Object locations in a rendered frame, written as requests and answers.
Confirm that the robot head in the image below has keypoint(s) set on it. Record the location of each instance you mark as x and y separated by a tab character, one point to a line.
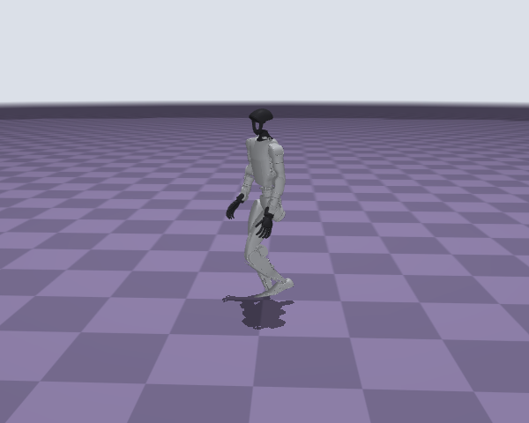
261	116

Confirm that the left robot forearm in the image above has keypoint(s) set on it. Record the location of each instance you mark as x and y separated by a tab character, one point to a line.
275	195

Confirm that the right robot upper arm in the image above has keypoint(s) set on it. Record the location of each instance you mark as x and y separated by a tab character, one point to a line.
248	169

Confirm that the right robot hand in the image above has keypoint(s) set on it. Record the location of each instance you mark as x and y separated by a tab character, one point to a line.
231	208

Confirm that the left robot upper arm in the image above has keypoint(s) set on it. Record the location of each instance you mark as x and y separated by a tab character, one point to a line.
276	152

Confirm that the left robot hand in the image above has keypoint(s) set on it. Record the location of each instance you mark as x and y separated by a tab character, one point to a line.
266	224

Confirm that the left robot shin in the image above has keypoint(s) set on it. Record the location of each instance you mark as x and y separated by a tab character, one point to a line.
263	266

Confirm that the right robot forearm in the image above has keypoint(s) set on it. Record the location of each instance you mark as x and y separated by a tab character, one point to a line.
246	186

